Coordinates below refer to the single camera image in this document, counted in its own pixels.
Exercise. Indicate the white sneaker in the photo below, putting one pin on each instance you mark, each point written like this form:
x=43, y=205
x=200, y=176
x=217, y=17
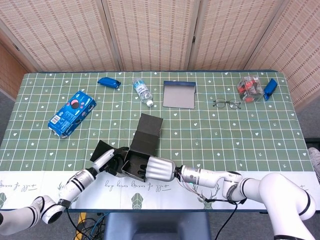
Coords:
x=315, y=160

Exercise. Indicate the clear jar with red items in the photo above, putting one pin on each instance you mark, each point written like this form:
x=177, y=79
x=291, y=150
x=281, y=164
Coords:
x=250, y=88

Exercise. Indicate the thin black frame eyeglasses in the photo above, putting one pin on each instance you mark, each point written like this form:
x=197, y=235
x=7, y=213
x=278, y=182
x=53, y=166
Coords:
x=220, y=103

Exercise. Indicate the clear plastic water bottle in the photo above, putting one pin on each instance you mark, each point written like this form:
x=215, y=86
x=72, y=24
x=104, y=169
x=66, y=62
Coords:
x=143, y=91

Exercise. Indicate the woven bamboo screen panel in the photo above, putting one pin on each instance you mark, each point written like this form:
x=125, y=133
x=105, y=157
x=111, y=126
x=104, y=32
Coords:
x=152, y=32
x=230, y=32
x=62, y=32
x=300, y=50

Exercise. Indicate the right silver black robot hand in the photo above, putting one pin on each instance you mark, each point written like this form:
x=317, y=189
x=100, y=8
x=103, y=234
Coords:
x=160, y=168

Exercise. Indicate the blue foil snack packet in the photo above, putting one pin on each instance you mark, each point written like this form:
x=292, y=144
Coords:
x=270, y=87
x=107, y=82

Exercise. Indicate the black foldable paper box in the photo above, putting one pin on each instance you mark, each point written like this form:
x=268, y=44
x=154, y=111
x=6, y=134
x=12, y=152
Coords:
x=147, y=140

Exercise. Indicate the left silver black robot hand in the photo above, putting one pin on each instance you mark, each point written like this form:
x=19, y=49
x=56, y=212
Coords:
x=103, y=160

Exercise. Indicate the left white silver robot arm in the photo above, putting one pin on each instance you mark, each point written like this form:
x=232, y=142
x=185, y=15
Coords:
x=75, y=182

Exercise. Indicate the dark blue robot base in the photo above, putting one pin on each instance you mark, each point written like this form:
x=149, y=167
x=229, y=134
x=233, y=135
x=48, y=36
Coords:
x=155, y=225

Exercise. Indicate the green checked tablecloth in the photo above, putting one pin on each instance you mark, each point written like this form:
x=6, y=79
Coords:
x=250, y=150

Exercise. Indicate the blue cookie package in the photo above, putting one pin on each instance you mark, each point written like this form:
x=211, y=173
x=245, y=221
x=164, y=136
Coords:
x=72, y=112

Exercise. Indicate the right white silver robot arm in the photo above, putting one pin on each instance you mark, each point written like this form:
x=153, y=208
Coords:
x=250, y=185

